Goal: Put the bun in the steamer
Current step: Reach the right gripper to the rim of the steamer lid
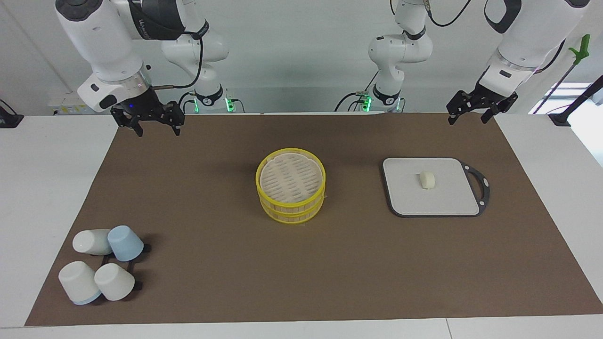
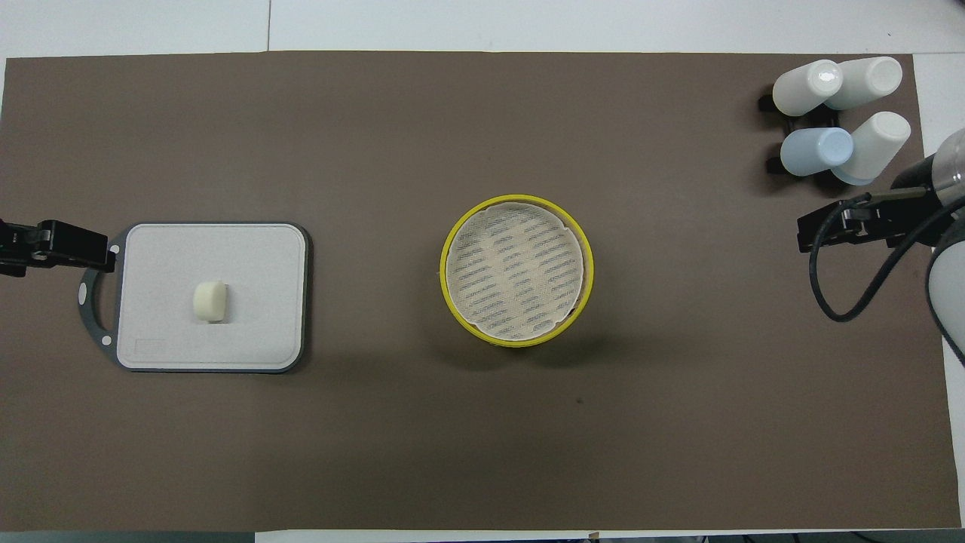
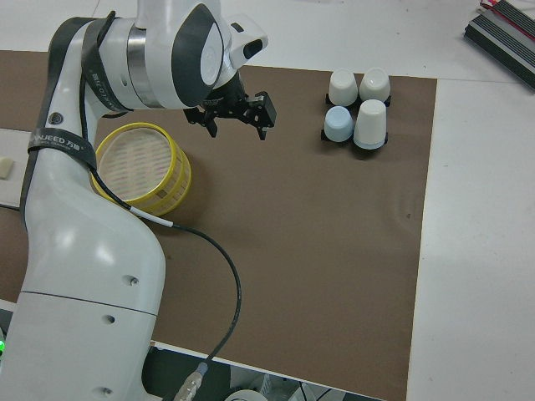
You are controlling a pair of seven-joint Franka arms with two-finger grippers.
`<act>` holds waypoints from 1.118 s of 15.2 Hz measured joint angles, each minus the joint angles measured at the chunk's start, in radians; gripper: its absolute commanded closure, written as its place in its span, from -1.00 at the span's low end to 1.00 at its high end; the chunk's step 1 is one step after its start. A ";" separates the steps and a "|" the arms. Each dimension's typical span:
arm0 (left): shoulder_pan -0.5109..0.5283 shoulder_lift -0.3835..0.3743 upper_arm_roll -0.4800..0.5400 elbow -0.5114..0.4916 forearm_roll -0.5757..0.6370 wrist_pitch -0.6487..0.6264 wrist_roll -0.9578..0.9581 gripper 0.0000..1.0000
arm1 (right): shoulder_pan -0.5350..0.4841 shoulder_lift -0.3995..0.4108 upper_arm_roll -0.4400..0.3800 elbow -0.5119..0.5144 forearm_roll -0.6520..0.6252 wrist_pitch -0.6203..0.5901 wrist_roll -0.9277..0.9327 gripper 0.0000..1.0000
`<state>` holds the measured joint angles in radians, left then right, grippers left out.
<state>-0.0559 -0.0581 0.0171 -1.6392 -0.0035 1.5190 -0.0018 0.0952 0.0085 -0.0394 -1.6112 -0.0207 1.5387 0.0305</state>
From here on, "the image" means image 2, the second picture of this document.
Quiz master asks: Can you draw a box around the yellow bamboo steamer basket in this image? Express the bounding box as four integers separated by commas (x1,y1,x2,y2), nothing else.
441,226,595,349

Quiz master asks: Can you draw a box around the light blue plastic cup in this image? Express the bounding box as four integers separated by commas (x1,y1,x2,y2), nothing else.
780,127,855,178

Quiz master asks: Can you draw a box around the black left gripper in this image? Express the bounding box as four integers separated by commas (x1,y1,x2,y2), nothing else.
0,219,116,276

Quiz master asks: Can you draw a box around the brown table mat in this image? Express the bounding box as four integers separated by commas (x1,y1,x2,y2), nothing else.
0,51,957,532

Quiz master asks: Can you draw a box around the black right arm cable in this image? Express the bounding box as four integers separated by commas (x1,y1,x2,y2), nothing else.
809,192,965,323

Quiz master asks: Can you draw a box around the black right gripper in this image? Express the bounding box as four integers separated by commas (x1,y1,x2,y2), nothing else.
798,202,939,253

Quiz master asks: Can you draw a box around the white steamed bun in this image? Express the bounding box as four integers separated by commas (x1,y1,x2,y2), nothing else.
193,281,229,324

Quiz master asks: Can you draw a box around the white cutting board grey rim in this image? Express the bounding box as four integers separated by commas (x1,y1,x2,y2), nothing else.
78,221,311,373

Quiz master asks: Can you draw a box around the white plastic cup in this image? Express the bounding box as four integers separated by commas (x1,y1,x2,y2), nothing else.
772,60,844,118
831,111,911,186
824,57,903,112

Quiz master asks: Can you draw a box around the yellow bamboo steamer lid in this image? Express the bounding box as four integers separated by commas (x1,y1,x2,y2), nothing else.
440,195,595,346

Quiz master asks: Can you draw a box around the black cup rack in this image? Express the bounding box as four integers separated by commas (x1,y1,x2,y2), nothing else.
758,90,844,179

